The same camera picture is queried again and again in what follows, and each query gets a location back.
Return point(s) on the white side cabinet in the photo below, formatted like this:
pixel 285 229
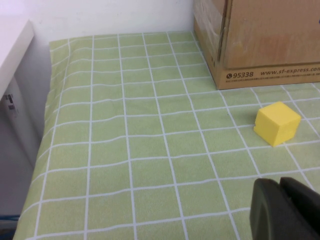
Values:
pixel 12 75

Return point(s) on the green checked tablecloth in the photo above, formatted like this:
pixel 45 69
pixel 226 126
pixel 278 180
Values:
pixel 150 137

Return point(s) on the cardboard box printed F2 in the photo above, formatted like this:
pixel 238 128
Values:
pixel 262 45

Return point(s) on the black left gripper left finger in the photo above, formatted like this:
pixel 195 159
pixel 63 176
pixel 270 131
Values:
pixel 272 215

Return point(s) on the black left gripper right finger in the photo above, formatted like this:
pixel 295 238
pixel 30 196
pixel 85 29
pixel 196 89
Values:
pixel 302 195

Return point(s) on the yellow foam cube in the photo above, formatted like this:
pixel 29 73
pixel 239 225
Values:
pixel 276 123

